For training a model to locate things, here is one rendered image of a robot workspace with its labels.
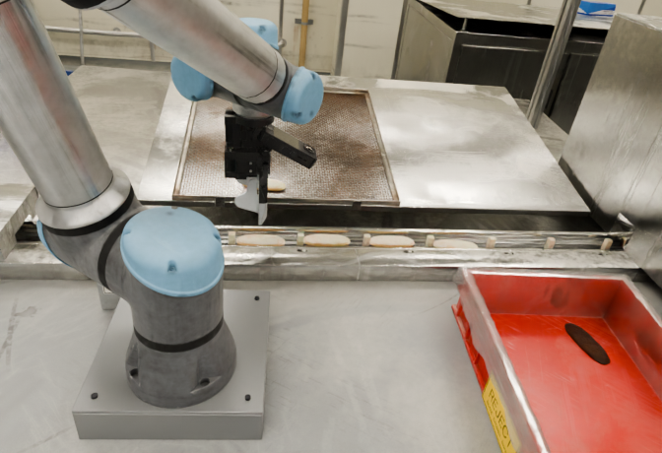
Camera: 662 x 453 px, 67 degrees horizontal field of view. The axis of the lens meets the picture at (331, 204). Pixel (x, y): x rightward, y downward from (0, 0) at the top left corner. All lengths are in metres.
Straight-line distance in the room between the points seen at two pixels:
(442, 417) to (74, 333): 0.60
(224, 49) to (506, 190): 0.90
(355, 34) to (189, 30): 3.92
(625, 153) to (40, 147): 1.13
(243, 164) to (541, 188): 0.77
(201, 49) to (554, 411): 0.73
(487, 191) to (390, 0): 3.28
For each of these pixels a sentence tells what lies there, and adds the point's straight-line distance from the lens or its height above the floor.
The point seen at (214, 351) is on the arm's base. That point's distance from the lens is 0.71.
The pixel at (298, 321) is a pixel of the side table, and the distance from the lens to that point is 0.92.
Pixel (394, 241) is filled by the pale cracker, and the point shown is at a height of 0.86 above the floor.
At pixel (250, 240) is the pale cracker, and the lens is 1.03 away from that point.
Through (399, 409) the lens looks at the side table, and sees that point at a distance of 0.83.
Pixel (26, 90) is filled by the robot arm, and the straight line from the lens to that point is 0.59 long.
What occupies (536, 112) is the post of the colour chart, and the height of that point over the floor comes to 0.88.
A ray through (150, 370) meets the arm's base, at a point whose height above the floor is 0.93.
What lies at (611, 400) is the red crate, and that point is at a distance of 0.98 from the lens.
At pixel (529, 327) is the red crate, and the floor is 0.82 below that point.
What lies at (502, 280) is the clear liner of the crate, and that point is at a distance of 0.97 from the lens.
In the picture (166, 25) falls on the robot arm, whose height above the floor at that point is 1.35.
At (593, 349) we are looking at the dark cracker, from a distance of 1.04.
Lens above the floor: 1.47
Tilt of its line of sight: 32 degrees down
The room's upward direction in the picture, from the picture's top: 7 degrees clockwise
